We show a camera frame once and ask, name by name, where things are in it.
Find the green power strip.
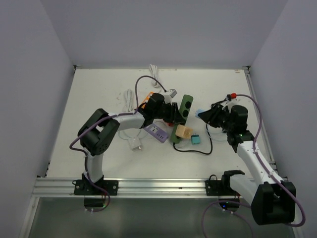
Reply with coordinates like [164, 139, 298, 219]
[170, 94, 193, 144]

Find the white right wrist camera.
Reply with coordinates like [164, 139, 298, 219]
[222, 93, 239, 110]

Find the white cord bundle purple strip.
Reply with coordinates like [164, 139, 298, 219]
[123, 89, 134, 113]

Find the white cord bundle orange strip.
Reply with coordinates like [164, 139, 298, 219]
[149, 64, 162, 90]

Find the light blue charger plug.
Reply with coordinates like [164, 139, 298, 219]
[195, 109, 204, 118]

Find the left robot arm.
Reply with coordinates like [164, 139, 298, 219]
[73, 93, 193, 196]

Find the black power cord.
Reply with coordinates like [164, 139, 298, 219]
[172, 123, 213, 156]

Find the dark teal charger plug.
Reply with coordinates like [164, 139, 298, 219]
[191, 134, 201, 145]

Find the purple power strip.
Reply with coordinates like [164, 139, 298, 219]
[144, 123, 168, 143]

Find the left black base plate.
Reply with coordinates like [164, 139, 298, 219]
[72, 179, 119, 196]

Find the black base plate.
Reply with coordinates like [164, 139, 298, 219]
[205, 179, 237, 196]
[72, 179, 119, 196]

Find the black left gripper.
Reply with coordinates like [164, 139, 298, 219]
[153, 102, 185, 124]

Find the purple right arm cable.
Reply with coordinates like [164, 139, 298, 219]
[201, 93, 306, 238]

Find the beige cube adapter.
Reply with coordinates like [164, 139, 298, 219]
[175, 124, 194, 139]

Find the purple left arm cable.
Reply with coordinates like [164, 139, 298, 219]
[69, 75, 169, 214]

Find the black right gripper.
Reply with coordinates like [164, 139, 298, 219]
[198, 103, 234, 132]

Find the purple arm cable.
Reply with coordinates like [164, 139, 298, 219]
[69, 75, 169, 214]
[201, 93, 306, 238]

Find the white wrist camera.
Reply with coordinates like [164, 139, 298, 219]
[222, 93, 239, 110]
[163, 89, 177, 104]

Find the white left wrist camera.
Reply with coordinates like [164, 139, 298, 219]
[163, 89, 177, 104]

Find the white charger plug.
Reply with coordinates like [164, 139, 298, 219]
[128, 137, 142, 151]

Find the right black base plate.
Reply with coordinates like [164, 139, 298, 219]
[205, 179, 237, 196]

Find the orange power strip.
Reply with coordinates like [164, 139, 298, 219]
[140, 91, 154, 109]

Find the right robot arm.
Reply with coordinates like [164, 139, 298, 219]
[197, 104, 296, 225]

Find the aluminium front rail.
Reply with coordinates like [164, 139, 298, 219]
[32, 176, 293, 199]

